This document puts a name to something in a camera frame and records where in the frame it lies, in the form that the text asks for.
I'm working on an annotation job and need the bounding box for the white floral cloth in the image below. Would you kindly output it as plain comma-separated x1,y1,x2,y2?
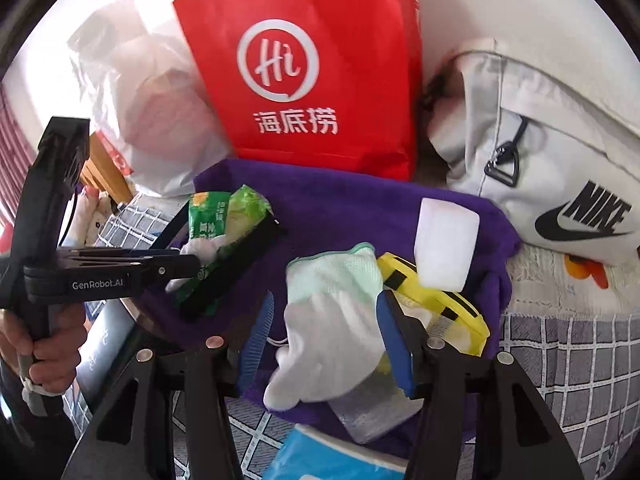
65,185,123,248

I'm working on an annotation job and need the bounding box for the green and white tissue pack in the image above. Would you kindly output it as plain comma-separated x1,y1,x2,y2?
172,185,273,311

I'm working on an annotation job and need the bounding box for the white plastic shopping bag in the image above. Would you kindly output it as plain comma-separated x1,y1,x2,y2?
67,0,236,198

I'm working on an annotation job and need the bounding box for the red striped curtain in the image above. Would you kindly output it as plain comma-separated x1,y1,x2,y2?
0,80,41,231

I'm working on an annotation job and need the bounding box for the purple towel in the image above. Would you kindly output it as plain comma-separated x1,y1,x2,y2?
135,159,523,458

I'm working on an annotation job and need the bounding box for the light blue packet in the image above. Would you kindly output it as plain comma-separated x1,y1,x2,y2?
272,424,408,480

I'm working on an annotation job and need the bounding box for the white glove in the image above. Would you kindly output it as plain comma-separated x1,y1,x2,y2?
263,242,397,411

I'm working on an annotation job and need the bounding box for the red paper bag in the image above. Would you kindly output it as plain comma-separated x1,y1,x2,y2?
172,0,423,182

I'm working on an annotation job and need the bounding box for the silver packet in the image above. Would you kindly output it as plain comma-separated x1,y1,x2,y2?
332,380,426,445

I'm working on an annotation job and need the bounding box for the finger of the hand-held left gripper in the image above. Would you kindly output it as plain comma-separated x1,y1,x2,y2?
62,247,202,283
177,217,288,318

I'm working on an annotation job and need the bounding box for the person's left hand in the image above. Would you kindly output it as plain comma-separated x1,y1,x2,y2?
0,302,88,393

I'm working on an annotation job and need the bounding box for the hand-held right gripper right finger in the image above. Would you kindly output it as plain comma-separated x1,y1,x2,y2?
376,289,586,480

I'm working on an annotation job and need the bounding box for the patterned bed sheet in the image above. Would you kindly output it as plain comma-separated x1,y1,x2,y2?
500,245,640,322

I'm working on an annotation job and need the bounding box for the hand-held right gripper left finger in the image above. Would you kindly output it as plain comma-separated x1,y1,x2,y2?
60,292,276,480

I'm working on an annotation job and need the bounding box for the yellow pouch with black stripes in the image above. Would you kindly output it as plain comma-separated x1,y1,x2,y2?
376,252,491,358

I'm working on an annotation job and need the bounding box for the wooden nightstand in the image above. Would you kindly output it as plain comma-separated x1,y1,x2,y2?
77,132,136,211

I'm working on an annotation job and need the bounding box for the grey checked blanket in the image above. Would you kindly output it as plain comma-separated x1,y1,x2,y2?
70,200,640,480

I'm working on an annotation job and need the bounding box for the white bag with black logo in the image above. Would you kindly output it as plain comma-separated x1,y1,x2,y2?
427,37,640,267

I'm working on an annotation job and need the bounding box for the dark grey box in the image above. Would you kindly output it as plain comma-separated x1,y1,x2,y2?
75,300,138,403

